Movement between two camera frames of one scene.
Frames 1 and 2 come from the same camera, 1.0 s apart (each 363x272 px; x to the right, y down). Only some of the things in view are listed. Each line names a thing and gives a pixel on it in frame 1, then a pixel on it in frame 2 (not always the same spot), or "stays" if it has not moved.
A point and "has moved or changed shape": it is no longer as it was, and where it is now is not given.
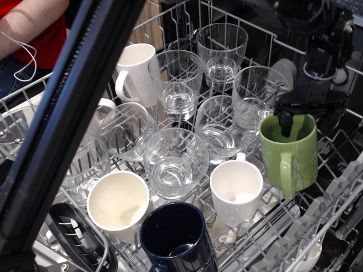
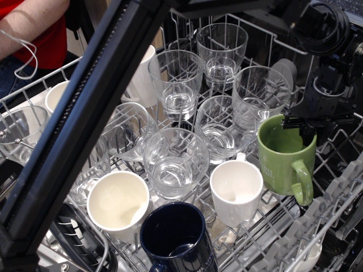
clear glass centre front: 176,159 stays
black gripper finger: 286,119 → 308,134
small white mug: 236,186 stays
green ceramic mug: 291,163 has moved or changed shape
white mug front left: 116,202 stays
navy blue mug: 174,234 stays
